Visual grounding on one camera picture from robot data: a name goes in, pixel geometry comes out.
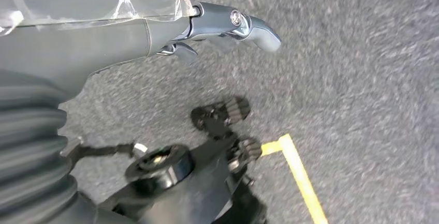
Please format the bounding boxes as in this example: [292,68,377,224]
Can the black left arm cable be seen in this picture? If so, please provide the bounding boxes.
[61,137,149,168]

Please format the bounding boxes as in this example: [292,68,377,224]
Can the black ribbed robot foot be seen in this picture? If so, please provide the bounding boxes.
[190,95,251,140]
[226,137,263,174]

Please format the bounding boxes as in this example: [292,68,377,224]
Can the yellow floor tape square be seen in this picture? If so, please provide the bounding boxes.
[260,133,329,224]

